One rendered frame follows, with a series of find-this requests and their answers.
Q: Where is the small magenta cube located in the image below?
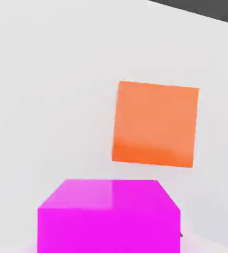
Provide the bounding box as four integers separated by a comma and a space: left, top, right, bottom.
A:
37, 178, 181, 253

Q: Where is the small orange cube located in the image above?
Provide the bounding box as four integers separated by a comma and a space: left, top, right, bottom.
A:
111, 80, 200, 169

